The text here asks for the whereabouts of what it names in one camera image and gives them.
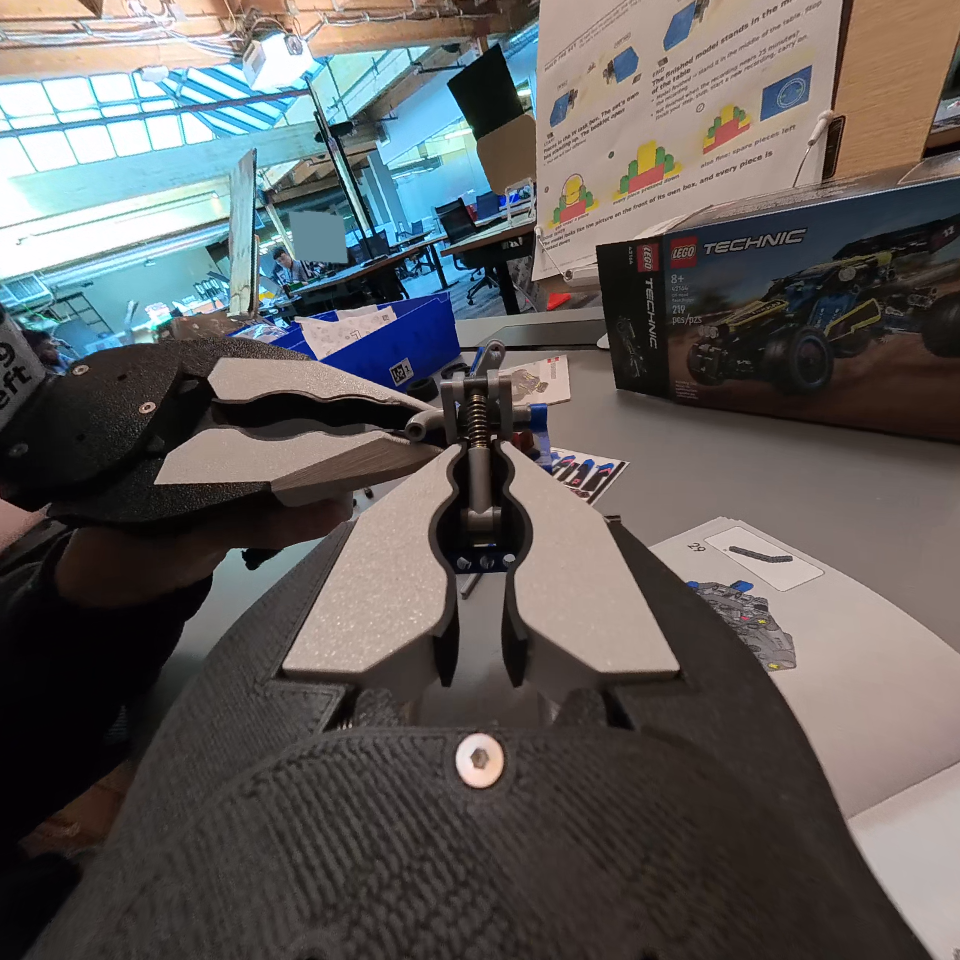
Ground person's left hand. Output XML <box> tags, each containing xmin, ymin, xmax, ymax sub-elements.
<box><xmin>56</xmin><ymin>491</ymin><xmax>355</xmax><ymax>605</ymax></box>

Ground lego sticker sheet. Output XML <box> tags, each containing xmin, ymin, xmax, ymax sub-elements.
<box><xmin>547</xmin><ymin>447</ymin><xmax>630</xmax><ymax>507</ymax></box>

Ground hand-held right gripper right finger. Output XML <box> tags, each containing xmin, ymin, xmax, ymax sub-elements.
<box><xmin>499</xmin><ymin>441</ymin><xmax>683</xmax><ymax>710</ymax></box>

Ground brown cardboard sheet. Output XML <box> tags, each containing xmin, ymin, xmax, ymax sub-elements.
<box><xmin>228</xmin><ymin>148</ymin><xmax>261</xmax><ymax>316</ymax></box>

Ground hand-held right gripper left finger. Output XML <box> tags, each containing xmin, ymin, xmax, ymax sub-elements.
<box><xmin>281</xmin><ymin>442</ymin><xmax>464</xmax><ymax>710</ymax></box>

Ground wooden cabinet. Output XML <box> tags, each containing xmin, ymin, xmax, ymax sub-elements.
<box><xmin>22</xmin><ymin>757</ymin><xmax>140</xmax><ymax>856</ymax></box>

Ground long wooden office desk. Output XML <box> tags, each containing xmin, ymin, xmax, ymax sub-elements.
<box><xmin>438</xmin><ymin>221</ymin><xmax>537</xmax><ymax>316</ymax></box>

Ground small booklet with buggy cover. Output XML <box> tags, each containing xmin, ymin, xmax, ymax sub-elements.
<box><xmin>495</xmin><ymin>356</ymin><xmax>573</xmax><ymax>406</ymax></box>

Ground lego instruction booklet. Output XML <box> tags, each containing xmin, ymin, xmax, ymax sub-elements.
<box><xmin>648</xmin><ymin>516</ymin><xmax>960</xmax><ymax>819</ymax></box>

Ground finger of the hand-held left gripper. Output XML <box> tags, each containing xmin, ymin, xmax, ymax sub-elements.
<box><xmin>153</xmin><ymin>423</ymin><xmax>445</xmax><ymax>510</ymax></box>
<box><xmin>206</xmin><ymin>356</ymin><xmax>438</xmax><ymax>425</ymax></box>

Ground blue grey lego model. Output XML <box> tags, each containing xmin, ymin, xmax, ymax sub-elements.
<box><xmin>405</xmin><ymin>339</ymin><xmax>552</xmax><ymax>579</ymax></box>

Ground lego set box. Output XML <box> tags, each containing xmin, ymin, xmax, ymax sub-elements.
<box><xmin>596</xmin><ymin>176</ymin><xmax>960</xmax><ymax>444</ymax></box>

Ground blue bin with white label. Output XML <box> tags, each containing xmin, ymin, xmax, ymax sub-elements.
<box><xmin>228</xmin><ymin>292</ymin><xmax>460</xmax><ymax>393</ymax></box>

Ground light wooden partition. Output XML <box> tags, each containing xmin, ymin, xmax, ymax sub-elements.
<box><xmin>832</xmin><ymin>0</ymin><xmax>960</xmax><ymax>180</ymax></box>

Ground white ceiling projector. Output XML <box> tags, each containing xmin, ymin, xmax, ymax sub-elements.
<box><xmin>241</xmin><ymin>33</ymin><xmax>315</xmax><ymax>90</ymax></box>

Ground dark computer monitor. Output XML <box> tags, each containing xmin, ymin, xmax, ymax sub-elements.
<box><xmin>457</xmin><ymin>311</ymin><xmax>610</xmax><ymax>351</ymax></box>

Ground white paper sheets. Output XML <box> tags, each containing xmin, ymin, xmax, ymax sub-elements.
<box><xmin>296</xmin><ymin>303</ymin><xmax>399</xmax><ymax>361</ymax></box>

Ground white instruction poster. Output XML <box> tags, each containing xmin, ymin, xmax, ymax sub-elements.
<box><xmin>534</xmin><ymin>0</ymin><xmax>845</xmax><ymax>282</ymax></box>

